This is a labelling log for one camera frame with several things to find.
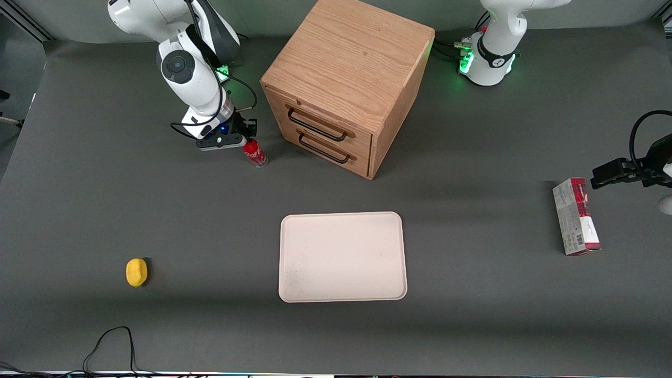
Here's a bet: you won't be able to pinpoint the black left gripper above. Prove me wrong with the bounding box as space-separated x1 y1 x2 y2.
591 134 672 190

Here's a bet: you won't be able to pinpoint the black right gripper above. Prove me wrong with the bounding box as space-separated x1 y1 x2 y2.
208 112 258 141

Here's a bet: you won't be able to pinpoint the red coke bottle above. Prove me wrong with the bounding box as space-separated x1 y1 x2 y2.
243 138 269 168

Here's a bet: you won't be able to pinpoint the beige plastic tray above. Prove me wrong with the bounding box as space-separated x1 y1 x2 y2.
278 211 408 303

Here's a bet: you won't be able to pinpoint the grey and red carton box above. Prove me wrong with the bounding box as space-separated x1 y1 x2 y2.
552 177 602 257

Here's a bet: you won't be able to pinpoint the wooden drawer cabinet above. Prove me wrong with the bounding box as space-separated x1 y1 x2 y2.
259 0 436 181

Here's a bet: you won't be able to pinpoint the yellow lemon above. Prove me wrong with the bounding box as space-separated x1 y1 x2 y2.
125 257 149 288

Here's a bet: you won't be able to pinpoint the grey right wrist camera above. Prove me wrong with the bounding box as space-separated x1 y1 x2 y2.
196 133 247 152

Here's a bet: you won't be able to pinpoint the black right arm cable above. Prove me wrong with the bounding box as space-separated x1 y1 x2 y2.
170 0 258 140

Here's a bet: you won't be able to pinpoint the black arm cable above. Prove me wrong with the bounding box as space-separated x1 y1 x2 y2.
629 110 672 170
170 0 258 140

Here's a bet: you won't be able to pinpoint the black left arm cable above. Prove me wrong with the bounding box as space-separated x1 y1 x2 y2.
629 110 672 170

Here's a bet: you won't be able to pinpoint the black drawer handle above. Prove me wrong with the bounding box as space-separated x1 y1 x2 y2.
297 131 357 164
286 105 355 142

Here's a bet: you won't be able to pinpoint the black left base cables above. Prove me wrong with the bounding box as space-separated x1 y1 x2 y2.
433 10 491 62

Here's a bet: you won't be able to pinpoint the black metal frame rail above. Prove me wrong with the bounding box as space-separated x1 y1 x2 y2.
0 0 53 41

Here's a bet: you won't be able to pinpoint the black cable on table edge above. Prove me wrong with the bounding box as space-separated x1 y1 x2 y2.
0 326 158 377

